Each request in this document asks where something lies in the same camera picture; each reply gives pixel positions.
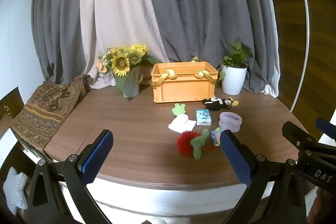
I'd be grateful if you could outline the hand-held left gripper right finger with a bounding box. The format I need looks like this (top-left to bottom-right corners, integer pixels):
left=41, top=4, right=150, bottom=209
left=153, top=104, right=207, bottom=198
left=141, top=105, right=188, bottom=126
left=220, top=130, right=307, bottom=224

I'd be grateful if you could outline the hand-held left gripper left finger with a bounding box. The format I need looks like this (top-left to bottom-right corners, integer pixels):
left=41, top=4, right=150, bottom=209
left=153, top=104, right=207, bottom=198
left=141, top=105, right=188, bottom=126
left=28, top=130, right=114, bottom=224

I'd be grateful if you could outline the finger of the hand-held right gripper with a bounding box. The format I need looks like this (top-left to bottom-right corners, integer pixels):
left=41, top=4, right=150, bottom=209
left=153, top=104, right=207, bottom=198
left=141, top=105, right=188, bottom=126
left=282, top=121, right=317, bottom=148
left=315, top=117, right=336, bottom=140

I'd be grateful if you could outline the blue tissue packet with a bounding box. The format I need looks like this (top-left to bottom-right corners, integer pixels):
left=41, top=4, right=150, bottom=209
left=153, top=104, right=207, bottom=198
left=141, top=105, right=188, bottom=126
left=196, top=109, right=213, bottom=126

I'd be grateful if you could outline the orange plastic crate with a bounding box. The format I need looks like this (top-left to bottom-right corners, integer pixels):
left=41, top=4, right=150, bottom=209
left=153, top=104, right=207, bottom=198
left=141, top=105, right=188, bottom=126
left=150, top=57, right=219, bottom=104

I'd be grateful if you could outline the person's right hand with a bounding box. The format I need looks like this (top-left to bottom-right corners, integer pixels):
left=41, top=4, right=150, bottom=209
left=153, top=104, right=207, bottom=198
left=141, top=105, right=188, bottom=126
left=307, top=187, right=327, bottom=224

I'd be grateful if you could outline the colourful patterned cloth piece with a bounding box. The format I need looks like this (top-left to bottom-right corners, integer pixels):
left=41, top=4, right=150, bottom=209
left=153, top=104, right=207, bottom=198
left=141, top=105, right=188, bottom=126
left=210, top=127, right=224, bottom=147

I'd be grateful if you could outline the green felt plant toy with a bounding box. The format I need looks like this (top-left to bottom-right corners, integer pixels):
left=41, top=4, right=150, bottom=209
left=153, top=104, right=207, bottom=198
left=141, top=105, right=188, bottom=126
left=190, top=129, right=210, bottom=160

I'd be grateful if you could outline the red pompom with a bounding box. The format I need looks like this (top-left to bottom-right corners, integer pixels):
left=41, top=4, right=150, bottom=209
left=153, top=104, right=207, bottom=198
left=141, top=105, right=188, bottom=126
left=176, top=131, right=217, bottom=156

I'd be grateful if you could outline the black plush toy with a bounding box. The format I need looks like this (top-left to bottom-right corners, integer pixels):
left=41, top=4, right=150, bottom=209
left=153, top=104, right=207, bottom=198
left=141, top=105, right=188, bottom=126
left=202, top=97, right=239, bottom=111

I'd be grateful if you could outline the brown patterned cloth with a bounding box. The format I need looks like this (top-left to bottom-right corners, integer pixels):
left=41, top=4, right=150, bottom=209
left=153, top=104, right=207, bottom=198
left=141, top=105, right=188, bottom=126
left=12, top=74, right=91, bottom=159

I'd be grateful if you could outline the green felt leaf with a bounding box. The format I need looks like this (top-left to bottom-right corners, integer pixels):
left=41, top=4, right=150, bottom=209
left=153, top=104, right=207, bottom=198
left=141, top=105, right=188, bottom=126
left=172, top=103, right=187, bottom=116

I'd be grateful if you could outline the grey-green vase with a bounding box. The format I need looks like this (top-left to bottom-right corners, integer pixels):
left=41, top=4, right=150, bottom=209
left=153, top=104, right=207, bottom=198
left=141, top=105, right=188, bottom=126
left=113, top=67, right=143, bottom=98

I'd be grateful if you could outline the white plant pot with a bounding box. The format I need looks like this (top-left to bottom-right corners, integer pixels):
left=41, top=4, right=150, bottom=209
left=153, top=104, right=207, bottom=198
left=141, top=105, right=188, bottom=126
left=221, top=63, right=248, bottom=95

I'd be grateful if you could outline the white striped cloth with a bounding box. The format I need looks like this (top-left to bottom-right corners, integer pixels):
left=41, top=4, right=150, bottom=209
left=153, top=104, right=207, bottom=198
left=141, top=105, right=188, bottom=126
left=3, top=167, right=28, bottom=215

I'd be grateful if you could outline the peach flower bunch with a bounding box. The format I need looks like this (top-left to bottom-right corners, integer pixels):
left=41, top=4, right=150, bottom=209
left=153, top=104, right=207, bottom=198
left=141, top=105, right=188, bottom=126
left=96, top=49, right=114, bottom=75

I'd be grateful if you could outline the sunflower bouquet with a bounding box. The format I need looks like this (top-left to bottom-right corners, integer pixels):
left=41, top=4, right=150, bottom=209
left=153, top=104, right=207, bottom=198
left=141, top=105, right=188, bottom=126
left=106, top=43, right=164, bottom=77

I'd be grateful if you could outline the green potted plant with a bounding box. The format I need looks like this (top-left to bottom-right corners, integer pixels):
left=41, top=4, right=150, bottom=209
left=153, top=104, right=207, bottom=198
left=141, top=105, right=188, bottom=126
left=217, top=41, right=255, bottom=81

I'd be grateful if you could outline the grey curtain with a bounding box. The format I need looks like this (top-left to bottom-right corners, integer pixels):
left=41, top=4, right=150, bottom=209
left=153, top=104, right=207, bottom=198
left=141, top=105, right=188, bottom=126
left=143, top=0, right=279, bottom=95
left=31, top=0, right=98, bottom=83

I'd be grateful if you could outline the pale pink curtain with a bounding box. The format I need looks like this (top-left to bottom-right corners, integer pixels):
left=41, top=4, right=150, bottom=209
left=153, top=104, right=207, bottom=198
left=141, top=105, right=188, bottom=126
left=81, top=0, right=172, bottom=90

